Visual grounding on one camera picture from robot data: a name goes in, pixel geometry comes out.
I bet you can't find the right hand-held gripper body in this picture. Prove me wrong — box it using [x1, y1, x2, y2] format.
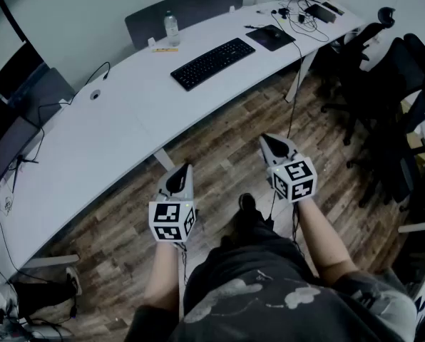
[267, 150, 318, 204]

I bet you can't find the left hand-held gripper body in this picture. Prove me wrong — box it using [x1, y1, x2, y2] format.
[148, 190, 198, 244]

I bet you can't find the black keyboard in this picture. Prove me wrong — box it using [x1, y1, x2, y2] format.
[170, 37, 256, 92]

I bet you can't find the person's right forearm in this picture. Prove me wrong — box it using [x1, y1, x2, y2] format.
[297, 199, 358, 286]

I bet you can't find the person's left forearm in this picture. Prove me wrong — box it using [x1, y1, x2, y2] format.
[143, 242, 185, 313]

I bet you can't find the white desk leg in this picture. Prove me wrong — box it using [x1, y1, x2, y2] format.
[285, 50, 319, 103]
[153, 147, 176, 172]
[19, 254, 81, 270]

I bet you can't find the person's black shoe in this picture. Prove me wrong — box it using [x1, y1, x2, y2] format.
[239, 192, 262, 220]

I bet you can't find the person's black trouser leg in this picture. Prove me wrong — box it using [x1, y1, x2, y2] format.
[219, 208, 288, 252]

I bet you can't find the black mouse pad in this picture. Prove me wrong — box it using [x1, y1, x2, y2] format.
[245, 24, 297, 52]

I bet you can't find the black office chair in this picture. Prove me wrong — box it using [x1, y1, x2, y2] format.
[321, 7, 396, 145]
[344, 33, 425, 209]

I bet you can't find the black printed t-shirt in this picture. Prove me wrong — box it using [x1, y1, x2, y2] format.
[125, 239, 419, 342]

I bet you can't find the black flat device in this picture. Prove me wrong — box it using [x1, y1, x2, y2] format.
[304, 4, 337, 24]

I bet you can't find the slim black device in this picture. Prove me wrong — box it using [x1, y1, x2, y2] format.
[322, 1, 345, 16]

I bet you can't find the clear plastic water bottle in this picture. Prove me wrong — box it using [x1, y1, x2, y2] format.
[163, 10, 181, 48]

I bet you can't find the long dark grey divider panel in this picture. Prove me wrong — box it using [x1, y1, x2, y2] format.
[124, 0, 245, 51]

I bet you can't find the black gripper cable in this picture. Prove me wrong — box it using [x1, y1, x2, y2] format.
[176, 241, 189, 286]
[267, 190, 306, 259]

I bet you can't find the hanging black cable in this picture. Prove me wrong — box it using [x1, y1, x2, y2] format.
[271, 11, 303, 140]

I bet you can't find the tangle of black cables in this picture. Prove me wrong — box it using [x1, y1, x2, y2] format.
[269, 0, 331, 44]

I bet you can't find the black cable with plug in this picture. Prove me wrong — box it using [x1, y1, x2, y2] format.
[36, 61, 112, 131]

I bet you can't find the black wall panel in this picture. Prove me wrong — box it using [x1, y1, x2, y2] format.
[0, 41, 44, 99]

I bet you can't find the black wall strip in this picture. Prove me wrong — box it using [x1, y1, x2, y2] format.
[0, 0, 30, 44]

